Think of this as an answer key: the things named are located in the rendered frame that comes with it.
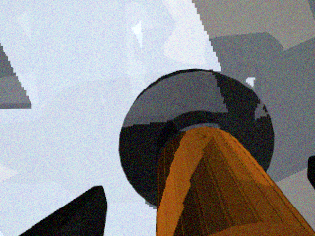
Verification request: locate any orange knob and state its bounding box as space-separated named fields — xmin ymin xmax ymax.
xmin=157 ymin=126 xmax=315 ymax=236

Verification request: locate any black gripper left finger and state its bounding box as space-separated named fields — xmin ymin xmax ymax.
xmin=19 ymin=185 xmax=109 ymax=236

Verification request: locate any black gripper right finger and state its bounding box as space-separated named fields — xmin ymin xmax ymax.
xmin=307 ymin=156 xmax=315 ymax=189

